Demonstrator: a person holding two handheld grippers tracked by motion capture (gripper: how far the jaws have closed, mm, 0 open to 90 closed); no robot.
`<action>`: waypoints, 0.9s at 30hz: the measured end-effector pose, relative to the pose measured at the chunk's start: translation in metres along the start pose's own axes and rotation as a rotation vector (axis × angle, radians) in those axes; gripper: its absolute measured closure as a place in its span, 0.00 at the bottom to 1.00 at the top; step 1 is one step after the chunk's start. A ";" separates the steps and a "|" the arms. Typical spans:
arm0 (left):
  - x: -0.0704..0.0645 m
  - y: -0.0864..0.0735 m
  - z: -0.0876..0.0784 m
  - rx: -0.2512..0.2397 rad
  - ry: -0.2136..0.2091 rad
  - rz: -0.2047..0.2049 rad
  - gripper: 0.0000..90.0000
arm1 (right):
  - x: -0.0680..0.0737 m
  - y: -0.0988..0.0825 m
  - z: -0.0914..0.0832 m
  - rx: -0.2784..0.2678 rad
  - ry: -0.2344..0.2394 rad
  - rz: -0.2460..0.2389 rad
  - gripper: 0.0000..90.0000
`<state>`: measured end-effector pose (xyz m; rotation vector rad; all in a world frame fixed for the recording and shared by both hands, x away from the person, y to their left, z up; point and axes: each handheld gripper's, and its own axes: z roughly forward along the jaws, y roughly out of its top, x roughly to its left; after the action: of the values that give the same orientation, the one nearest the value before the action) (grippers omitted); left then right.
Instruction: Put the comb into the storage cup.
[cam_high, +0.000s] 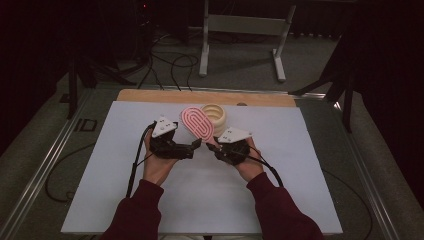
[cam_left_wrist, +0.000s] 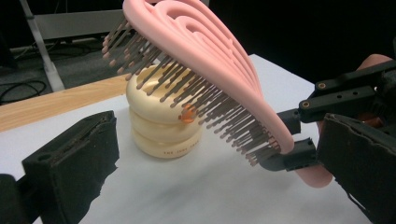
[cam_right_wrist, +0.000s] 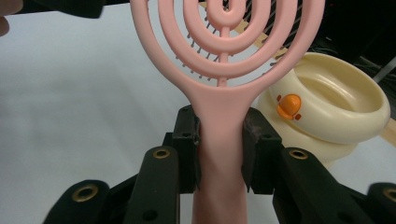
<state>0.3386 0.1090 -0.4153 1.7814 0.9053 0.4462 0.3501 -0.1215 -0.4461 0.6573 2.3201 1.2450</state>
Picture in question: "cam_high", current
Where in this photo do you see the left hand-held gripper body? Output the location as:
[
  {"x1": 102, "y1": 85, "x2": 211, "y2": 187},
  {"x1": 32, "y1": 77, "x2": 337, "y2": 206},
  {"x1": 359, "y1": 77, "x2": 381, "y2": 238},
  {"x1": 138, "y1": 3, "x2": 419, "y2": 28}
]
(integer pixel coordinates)
[{"x1": 149, "y1": 115, "x2": 194, "y2": 160}]

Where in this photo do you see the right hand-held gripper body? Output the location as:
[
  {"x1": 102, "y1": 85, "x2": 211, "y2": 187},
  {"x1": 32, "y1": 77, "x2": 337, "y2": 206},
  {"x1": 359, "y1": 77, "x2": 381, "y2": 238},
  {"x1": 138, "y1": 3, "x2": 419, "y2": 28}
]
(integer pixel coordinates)
[{"x1": 214, "y1": 126, "x2": 253, "y2": 167}]

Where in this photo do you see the pink hairbrush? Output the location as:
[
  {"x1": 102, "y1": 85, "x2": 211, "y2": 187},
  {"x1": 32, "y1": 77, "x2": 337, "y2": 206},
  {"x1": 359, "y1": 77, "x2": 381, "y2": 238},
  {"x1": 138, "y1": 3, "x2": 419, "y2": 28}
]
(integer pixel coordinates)
[{"x1": 180, "y1": 105, "x2": 219, "y2": 148}]

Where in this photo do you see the cream ribbed cup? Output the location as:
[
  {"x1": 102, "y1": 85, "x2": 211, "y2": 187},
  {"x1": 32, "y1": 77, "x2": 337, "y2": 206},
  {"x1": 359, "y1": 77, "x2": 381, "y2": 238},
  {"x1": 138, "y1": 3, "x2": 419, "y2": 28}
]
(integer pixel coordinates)
[{"x1": 199, "y1": 103, "x2": 227, "y2": 138}]

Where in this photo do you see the person's right hand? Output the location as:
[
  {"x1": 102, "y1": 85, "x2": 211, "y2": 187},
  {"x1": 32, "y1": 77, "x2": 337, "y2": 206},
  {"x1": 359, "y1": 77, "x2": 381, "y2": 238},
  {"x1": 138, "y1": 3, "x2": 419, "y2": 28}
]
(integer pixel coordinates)
[{"x1": 233, "y1": 137, "x2": 265, "y2": 183}]

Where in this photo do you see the person's left hand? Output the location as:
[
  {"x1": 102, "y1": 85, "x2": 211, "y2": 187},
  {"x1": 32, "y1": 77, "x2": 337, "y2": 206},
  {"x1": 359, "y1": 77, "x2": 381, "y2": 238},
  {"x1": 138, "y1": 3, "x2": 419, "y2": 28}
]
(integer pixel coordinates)
[{"x1": 142, "y1": 128, "x2": 179, "y2": 187}]

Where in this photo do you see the wooden table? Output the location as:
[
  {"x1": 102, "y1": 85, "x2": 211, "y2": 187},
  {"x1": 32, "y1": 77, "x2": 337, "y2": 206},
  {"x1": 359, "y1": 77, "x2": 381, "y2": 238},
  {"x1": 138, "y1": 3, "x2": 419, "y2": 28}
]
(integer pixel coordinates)
[{"x1": 116, "y1": 88, "x2": 298, "y2": 108}]

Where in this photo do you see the white table mat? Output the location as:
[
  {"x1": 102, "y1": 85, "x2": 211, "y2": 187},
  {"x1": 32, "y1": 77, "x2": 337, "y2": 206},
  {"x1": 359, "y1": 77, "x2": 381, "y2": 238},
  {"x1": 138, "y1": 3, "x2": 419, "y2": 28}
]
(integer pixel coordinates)
[{"x1": 60, "y1": 100, "x2": 344, "y2": 235}]

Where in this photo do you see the black floor socket box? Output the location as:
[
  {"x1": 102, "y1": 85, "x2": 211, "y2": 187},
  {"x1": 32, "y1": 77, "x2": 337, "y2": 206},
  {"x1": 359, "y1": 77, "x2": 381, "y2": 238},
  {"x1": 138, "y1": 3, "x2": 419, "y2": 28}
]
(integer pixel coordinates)
[{"x1": 73, "y1": 118, "x2": 98, "y2": 133}]

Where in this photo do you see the dark metal stand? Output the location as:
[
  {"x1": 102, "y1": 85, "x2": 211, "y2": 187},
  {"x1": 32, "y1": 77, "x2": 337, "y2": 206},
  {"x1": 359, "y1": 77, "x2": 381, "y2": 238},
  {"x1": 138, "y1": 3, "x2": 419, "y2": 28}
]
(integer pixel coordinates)
[
  {"x1": 66, "y1": 49, "x2": 138, "y2": 120},
  {"x1": 288, "y1": 29, "x2": 356, "y2": 133}
]

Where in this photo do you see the white metal stand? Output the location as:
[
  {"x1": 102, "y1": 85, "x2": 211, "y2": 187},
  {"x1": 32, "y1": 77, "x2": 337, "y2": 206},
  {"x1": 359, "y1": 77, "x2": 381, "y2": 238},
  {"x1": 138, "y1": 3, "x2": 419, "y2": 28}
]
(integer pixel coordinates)
[{"x1": 198, "y1": 0, "x2": 297, "y2": 83}]

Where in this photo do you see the right hand-held gripper cable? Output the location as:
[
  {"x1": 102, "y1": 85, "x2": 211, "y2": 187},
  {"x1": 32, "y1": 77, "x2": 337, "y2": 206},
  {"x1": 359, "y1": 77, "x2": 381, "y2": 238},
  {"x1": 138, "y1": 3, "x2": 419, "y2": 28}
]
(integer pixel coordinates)
[{"x1": 248, "y1": 146, "x2": 284, "y2": 188}]

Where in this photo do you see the hand-held gripper cable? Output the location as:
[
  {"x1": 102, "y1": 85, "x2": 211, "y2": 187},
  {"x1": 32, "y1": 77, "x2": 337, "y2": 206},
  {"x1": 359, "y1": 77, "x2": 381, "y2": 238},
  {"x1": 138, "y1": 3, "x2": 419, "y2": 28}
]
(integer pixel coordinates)
[
  {"x1": 248, "y1": 146, "x2": 284, "y2": 188},
  {"x1": 125, "y1": 121, "x2": 158, "y2": 198}
]

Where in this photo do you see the left hand-held gripper cable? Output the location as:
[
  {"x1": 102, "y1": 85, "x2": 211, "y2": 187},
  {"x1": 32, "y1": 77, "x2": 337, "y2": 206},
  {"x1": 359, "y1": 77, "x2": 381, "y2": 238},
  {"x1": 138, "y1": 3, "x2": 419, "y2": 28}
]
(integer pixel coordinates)
[{"x1": 125, "y1": 121, "x2": 158, "y2": 198}]

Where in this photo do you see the black floor cable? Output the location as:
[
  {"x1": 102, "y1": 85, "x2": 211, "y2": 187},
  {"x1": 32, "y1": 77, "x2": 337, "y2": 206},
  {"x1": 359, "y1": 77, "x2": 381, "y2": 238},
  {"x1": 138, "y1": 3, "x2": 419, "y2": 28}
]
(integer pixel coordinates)
[
  {"x1": 322, "y1": 169, "x2": 374, "y2": 240},
  {"x1": 170, "y1": 53, "x2": 200, "y2": 92},
  {"x1": 138, "y1": 43, "x2": 165, "y2": 91},
  {"x1": 44, "y1": 142, "x2": 98, "y2": 203}
]

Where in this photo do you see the metal floor rail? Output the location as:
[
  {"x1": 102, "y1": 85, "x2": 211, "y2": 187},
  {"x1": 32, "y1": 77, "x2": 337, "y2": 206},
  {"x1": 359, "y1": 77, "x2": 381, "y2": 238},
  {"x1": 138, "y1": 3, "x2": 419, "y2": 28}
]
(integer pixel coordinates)
[
  {"x1": 333, "y1": 99, "x2": 401, "y2": 240},
  {"x1": 0, "y1": 89, "x2": 96, "y2": 240}
]

